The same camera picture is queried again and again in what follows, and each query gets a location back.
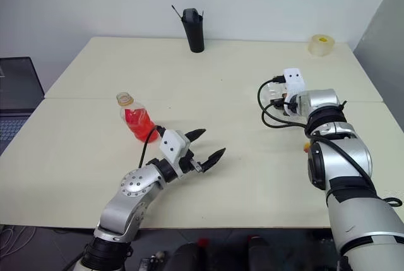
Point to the dark rounded shape red top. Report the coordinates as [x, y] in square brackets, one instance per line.
[189, 255]

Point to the small grey device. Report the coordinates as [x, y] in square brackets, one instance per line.
[153, 261]

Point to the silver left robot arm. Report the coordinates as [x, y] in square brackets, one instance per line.
[135, 185]

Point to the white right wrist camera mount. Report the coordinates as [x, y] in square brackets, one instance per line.
[295, 83]

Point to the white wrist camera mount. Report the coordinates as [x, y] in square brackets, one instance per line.
[295, 83]
[172, 143]

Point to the bottle with red liquid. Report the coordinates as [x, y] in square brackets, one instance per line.
[139, 122]

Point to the clear wine glass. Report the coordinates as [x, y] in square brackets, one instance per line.
[268, 90]

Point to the yellow and red bottle cap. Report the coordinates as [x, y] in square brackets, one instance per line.
[305, 148]

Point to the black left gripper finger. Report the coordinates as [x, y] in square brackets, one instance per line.
[195, 134]
[214, 160]

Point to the dark grey laptop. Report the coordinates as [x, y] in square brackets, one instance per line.
[19, 84]

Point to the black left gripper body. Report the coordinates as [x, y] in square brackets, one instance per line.
[189, 163]

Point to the clear tape roll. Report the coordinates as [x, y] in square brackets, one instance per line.
[317, 48]

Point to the black tapered cup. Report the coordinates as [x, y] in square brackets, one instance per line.
[194, 34]

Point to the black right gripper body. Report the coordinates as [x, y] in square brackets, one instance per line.
[282, 101]

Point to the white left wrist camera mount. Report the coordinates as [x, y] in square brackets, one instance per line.
[172, 143]

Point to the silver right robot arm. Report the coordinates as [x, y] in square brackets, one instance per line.
[347, 157]

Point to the thin black stick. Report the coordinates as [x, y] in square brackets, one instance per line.
[176, 11]

